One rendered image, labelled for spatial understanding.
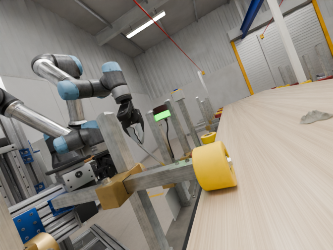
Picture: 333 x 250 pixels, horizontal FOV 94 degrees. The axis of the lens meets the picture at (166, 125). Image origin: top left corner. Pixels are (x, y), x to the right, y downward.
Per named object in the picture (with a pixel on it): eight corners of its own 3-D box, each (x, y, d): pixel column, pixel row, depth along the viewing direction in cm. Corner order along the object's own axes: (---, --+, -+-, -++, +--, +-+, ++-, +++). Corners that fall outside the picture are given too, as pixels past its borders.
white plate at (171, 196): (174, 221, 56) (163, 196, 56) (189, 184, 80) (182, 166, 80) (175, 220, 56) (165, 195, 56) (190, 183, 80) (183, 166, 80)
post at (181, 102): (199, 159, 110) (176, 101, 109) (200, 157, 115) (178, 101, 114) (206, 158, 108) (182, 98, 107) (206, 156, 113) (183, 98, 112)
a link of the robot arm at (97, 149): (109, 139, 73) (96, 144, 66) (113, 148, 73) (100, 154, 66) (98, 144, 76) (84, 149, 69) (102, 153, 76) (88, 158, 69)
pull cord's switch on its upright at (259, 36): (281, 96, 254) (256, 33, 251) (279, 96, 262) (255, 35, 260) (287, 94, 251) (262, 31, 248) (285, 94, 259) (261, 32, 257)
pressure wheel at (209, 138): (216, 158, 73) (206, 136, 72) (205, 157, 80) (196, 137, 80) (227, 151, 76) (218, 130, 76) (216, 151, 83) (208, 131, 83)
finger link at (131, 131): (143, 143, 70) (136, 124, 70) (141, 145, 64) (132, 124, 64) (137, 145, 70) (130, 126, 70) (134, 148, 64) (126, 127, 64)
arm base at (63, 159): (52, 169, 96) (45, 155, 96) (78, 158, 106) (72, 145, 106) (54, 168, 85) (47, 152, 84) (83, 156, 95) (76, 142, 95)
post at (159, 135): (188, 220, 64) (143, 113, 63) (190, 215, 67) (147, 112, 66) (196, 220, 62) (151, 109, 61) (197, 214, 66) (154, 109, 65)
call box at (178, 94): (174, 103, 109) (170, 93, 108) (177, 102, 115) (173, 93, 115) (183, 99, 106) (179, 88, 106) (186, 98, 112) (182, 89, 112)
